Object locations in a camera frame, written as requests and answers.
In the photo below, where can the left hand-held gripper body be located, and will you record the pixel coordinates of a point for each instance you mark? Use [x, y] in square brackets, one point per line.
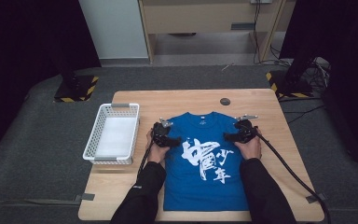
[160, 133]

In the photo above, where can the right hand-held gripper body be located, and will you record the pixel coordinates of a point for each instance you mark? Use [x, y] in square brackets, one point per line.
[246, 130]

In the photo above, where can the blue t-shirt with white print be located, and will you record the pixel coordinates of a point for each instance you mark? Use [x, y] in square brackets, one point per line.
[205, 183]

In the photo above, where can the person's left hand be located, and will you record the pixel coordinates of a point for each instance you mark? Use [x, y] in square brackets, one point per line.
[156, 154]

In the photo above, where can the person's right hand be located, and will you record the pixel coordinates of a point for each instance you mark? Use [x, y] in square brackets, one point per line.
[251, 151]

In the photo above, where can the dark round table grommet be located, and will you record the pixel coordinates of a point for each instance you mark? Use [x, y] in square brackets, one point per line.
[225, 101]

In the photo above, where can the white perforated plastic basket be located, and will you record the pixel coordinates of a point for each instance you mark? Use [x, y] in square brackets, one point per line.
[115, 137]

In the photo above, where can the black stand with striped base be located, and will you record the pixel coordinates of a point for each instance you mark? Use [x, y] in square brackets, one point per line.
[74, 88]
[292, 85]

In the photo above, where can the small metal piece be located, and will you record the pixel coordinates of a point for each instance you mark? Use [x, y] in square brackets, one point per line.
[227, 67]

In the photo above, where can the grey tape strip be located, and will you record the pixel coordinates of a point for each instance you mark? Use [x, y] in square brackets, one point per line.
[316, 198]
[85, 197]

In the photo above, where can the white partition panel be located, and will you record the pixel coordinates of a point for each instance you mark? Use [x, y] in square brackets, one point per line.
[115, 28]

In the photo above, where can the light wooden desk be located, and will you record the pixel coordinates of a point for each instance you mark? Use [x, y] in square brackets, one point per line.
[199, 15]

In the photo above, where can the black curtain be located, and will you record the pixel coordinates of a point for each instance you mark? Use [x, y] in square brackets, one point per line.
[351, 62]

